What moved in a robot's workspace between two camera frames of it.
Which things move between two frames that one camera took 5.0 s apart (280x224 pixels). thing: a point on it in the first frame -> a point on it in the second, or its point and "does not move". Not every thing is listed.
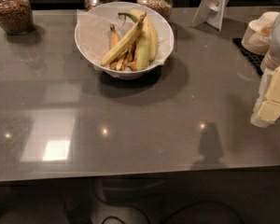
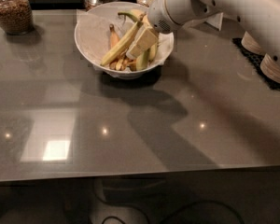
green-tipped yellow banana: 147,43 does not move
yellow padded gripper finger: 278,91 -> 147,38
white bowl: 125,38 does not move
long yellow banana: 122,41 does not move
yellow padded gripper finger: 271,110 -> 135,50
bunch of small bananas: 125,60 does not move
